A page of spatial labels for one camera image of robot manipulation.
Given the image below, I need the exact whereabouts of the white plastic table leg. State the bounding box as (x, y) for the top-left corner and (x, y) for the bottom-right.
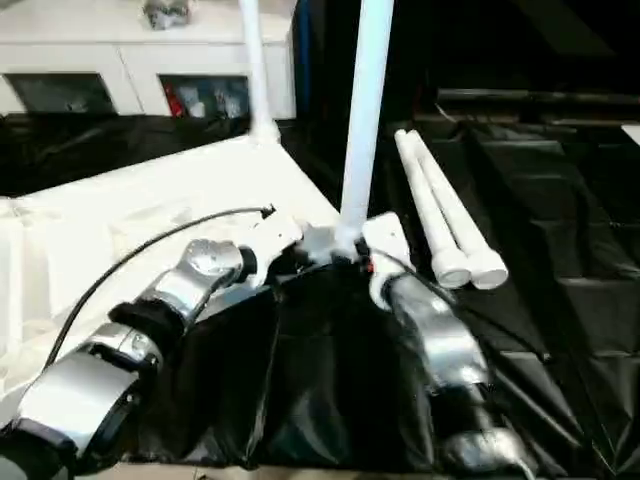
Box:
(238, 0), (281, 144)
(335, 0), (396, 251)
(407, 129), (510, 290)
(393, 128), (474, 289)

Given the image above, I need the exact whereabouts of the white plastic table top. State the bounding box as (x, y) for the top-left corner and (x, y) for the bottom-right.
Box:
(0, 127), (366, 406)

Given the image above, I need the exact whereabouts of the black table mat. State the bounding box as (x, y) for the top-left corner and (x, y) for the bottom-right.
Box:
(0, 112), (640, 474)

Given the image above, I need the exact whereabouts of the red bottle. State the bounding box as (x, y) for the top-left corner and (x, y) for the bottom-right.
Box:
(165, 84), (185, 116)

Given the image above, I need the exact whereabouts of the dark long bar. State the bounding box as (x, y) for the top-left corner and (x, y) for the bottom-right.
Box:
(437, 87), (640, 109)

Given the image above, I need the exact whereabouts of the white glass-door cabinet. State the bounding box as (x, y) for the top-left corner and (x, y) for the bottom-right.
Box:
(0, 0), (296, 119)

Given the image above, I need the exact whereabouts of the dark bundle on cabinet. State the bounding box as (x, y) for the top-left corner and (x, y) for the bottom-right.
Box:
(142, 0), (194, 30)

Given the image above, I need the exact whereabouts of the black left camera cable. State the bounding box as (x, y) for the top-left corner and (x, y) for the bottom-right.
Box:
(47, 204), (277, 371)

